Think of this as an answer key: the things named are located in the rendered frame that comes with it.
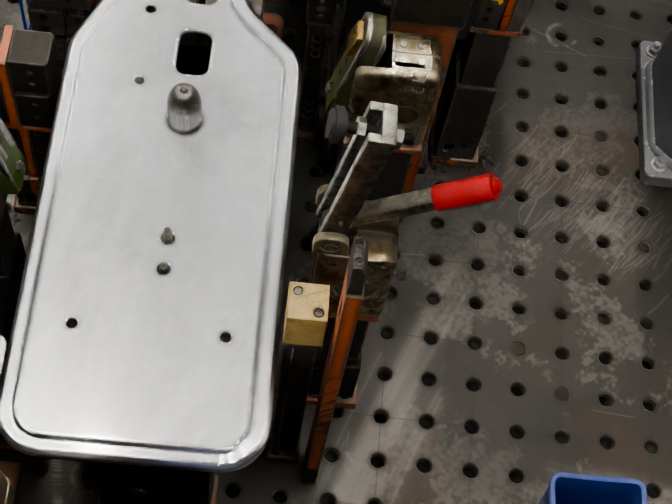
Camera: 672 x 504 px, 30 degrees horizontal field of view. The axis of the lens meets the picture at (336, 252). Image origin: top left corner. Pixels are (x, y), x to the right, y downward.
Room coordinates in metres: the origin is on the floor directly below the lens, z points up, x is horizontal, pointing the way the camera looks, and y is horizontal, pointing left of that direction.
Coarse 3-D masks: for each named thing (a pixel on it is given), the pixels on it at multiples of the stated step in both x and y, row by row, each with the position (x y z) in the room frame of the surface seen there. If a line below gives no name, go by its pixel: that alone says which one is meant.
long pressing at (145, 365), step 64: (128, 0) 0.75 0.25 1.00; (64, 64) 0.66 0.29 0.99; (128, 64) 0.67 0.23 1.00; (256, 64) 0.70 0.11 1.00; (64, 128) 0.59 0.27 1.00; (128, 128) 0.60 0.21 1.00; (256, 128) 0.63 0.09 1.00; (64, 192) 0.52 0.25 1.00; (128, 192) 0.54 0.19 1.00; (192, 192) 0.55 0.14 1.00; (256, 192) 0.56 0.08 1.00; (64, 256) 0.46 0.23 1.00; (128, 256) 0.47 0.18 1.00; (192, 256) 0.49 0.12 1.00; (256, 256) 0.50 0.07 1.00; (64, 320) 0.40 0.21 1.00; (128, 320) 0.42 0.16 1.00; (192, 320) 0.43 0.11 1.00; (256, 320) 0.44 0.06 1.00; (0, 384) 0.34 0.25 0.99; (64, 384) 0.35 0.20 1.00; (128, 384) 0.36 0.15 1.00; (192, 384) 0.37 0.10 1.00; (256, 384) 0.38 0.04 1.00; (64, 448) 0.30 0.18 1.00; (128, 448) 0.31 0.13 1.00; (192, 448) 0.32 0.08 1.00; (256, 448) 0.33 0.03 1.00
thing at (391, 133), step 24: (336, 120) 0.51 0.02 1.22; (360, 120) 0.52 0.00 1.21; (384, 120) 0.52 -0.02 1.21; (360, 144) 0.53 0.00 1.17; (384, 144) 0.50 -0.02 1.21; (408, 144) 0.52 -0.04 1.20; (360, 168) 0.50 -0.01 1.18; (336, 192) 0.53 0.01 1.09; (360, 192) 0.50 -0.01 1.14; (336, 216) 0.50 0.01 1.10
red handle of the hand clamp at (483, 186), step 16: (480, 176) 0.53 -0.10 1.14; (416, 192) 0.53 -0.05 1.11; (432, 192) 0.52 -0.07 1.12; (448, 192) 0.52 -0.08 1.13; (464, 192) 0.52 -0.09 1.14; (480, 192) 0.52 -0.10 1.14; (496, 192) 0.52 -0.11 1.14; (368, 208) 0.52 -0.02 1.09; (384, 208) 0.52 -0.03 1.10; (400, 208) 0.52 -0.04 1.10; (416, 208) 0.52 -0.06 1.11; (432, 208) 0.52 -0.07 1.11; (448, 208) 0.52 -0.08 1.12; (352, 224) 0.51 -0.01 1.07
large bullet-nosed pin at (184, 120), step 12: (180, 84) 0.63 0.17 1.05; (168, 96) 0.62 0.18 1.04; (180, 96) 0.62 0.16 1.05; (192, 96) 0.62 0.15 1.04; (168, 108) 0.62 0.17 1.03; (180, 108) 0.61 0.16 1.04; (192, 108) 0.61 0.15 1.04; (168, 120) 0.62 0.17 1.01; (180, 120) 0.61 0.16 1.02; (192, 120) 0.61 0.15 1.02; (180, 132) 0.61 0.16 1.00
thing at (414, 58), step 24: (408, 48) 0.70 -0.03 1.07; (432, 48) 0.71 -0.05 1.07; (360, 72) 0.67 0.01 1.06; (384, 72) 0.67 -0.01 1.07; (408, 72) 0.68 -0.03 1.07; (432, 72) 0.68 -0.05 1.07; (360, 96) 0.67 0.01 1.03; (384, 96) 0.67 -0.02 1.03; (408, 96) 0.67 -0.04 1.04; (432, 96) 0.68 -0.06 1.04; (408, 120) 0.68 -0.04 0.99; (336, 168) 0.70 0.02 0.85; (384, 168) 0.68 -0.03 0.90; (408, 168) 0.68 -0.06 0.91; (384, 192) 0.68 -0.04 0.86
